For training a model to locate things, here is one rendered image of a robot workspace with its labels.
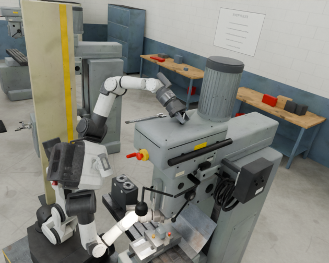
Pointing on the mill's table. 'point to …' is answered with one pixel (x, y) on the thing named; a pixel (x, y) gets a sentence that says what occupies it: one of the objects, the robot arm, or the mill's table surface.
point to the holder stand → (124, 191)
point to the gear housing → (188, 166)
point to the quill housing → (168, 205)
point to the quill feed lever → (185, 202)
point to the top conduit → (199, 152)
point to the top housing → (176, 136)
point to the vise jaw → (156, 242)
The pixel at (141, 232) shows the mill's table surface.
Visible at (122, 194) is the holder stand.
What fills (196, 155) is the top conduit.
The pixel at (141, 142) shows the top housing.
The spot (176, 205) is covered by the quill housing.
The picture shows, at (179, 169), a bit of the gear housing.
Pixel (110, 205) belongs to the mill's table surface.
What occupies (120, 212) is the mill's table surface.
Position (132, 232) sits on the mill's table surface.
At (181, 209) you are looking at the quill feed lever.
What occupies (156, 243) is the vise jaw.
